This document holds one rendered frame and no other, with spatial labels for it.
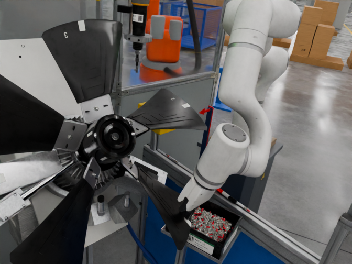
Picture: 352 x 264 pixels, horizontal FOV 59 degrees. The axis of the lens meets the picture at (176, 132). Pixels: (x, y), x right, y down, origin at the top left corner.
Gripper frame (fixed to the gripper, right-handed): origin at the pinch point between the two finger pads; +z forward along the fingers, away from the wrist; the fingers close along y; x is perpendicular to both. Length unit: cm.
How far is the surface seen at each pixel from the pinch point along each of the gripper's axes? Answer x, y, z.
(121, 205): -15.8, 10.5, 10.1
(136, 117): -29.1, 2.0, -13.0
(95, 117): -31.0, 15.4, -15.1
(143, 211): -33, -29, 65
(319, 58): -205, -715, 145
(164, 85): -86, -72, 28
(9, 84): -36, 35, -26
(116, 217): -15.2, 11.6, 15.1
